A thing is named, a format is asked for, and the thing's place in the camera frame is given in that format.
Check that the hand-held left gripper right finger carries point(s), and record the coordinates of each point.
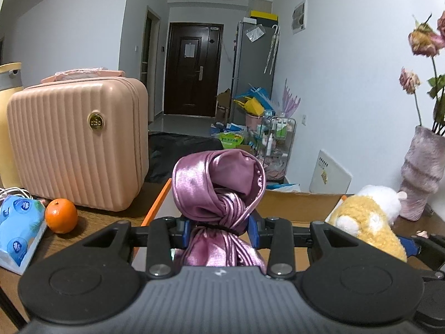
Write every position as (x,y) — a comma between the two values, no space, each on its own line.
(253,233)

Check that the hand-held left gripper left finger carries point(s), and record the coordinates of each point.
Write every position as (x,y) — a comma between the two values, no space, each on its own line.
(186,235)

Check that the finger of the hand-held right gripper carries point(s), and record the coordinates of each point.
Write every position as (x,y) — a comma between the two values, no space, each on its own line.
(412,247)
(434,274)

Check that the yellow and white plush toy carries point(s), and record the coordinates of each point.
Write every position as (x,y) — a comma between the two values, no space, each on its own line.
(365,222)

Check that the red cardboard box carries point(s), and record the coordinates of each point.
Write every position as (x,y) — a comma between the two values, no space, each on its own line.
(299,205)

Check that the purple satin bow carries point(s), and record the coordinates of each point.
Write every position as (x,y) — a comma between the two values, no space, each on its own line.
(219,181)

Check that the fallen rose petal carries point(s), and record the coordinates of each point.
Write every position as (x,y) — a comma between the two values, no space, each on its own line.
(423,233)

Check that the blue white plastic bag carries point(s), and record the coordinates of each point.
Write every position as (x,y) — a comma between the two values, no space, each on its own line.
(283,188)

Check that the purple textured vase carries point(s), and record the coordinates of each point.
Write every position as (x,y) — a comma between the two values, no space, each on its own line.
(422,174)

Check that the green packet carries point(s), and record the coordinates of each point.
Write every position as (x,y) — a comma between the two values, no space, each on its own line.
(232,140)

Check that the white panel heater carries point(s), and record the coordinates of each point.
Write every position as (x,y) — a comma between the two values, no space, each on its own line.
(330,172)

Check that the pink bucket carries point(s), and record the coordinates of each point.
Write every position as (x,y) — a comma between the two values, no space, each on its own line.
(253,120)

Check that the orange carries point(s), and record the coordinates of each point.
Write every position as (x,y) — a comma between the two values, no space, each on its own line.
(61,215)

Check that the brown cardboard carton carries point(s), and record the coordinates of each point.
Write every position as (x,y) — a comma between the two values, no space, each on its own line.
(223,108)

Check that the pile of blue yellow bags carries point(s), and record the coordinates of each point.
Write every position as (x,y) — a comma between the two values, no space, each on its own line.
(255,102)

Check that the purple coral decoration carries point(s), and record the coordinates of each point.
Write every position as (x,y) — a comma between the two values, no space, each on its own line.
(291,102)

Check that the pink ribbed suitcase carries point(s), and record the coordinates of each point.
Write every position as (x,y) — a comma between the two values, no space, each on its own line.
(69,146)

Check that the dark brown entrance door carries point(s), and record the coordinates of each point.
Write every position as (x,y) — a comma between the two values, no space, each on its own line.
(187,87)

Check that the grey refrigerator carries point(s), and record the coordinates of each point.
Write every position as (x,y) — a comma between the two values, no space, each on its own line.
(250,76)

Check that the large blue tissue pack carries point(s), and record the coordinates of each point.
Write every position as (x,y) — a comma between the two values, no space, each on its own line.
(17,222)

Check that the white paper notice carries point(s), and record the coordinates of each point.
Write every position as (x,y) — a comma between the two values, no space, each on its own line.
(189,50)

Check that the white folded umbrella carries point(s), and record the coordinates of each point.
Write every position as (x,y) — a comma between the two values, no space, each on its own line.
(273,48)

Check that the clear plastic bag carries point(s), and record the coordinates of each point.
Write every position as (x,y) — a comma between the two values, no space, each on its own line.
(255,33)

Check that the bunch of dried roses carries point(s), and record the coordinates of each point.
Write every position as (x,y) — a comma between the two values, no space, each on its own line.
(422,41)

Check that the yellow thermos bottle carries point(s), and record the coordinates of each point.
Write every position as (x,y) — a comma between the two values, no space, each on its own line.
(8,111)

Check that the yellow box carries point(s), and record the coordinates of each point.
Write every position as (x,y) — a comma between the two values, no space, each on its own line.
(264,15)

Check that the side door frame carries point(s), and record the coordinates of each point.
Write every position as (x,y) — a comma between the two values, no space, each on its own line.
(149,59)

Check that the white wall panel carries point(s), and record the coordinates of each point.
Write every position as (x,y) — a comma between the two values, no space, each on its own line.
(299,15)

